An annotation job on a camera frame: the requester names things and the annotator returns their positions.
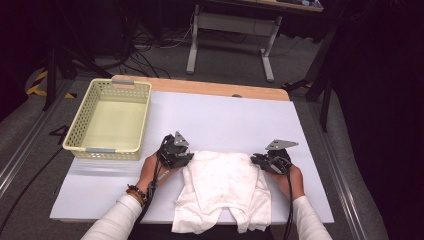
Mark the white table board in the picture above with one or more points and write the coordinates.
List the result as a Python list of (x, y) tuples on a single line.
[(216, 116)]

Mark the black metal stand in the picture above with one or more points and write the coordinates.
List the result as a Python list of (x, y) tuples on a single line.
[(325, 110), (50, 83)]

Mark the wooden table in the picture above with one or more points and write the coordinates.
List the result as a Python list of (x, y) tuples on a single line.
[(200, 87)]

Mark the aluminium floor rail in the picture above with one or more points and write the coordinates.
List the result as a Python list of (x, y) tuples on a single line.
[(20, 153), (340, 180)]

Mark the person's right hand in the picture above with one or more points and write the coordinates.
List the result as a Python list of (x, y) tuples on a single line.
[(293, 183)]

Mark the person's left hand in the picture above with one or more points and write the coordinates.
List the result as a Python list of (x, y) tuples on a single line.
[(150, 173)]

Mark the person's dark clothing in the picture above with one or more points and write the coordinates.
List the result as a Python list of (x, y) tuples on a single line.
[(153, 235)]

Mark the yellow black hazard tape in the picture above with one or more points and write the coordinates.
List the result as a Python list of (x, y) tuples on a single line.
[(35, 89)]

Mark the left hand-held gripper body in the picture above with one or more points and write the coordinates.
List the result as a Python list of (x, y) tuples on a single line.
[(173, 151)]

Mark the pale yellow plastic basket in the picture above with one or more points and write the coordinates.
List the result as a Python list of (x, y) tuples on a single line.
[(111, 126)]

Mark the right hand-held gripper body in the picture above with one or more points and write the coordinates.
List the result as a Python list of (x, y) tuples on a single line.
[(278, 161)]

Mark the grey-legged desk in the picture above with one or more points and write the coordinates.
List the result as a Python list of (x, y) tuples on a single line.
[(230, 24)]

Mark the white baby romper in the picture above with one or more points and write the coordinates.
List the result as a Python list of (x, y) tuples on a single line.
[(223, 183)]

